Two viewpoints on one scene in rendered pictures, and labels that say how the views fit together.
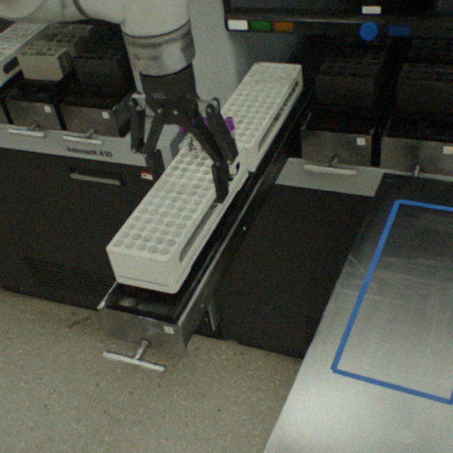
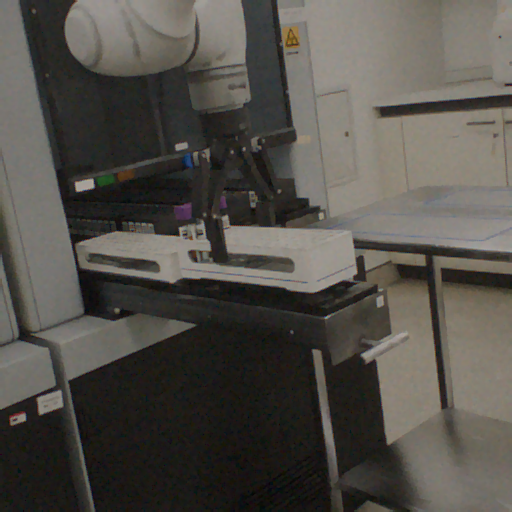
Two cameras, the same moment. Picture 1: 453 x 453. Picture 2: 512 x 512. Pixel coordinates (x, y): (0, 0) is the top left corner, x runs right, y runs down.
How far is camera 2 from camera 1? 1.29 m
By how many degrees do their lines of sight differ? 67
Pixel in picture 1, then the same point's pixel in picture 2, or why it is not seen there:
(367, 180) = not seen: hidden behind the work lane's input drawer
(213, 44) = (50, 223)
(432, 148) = not seen: hidden behind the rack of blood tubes
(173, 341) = (382, 318)
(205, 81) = (43, 272)
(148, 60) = (239, 88)
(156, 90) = (241, 120)
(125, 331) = (346, 339)
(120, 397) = not seen: outside the picture
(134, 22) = (235, 50)
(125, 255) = (323, 244)
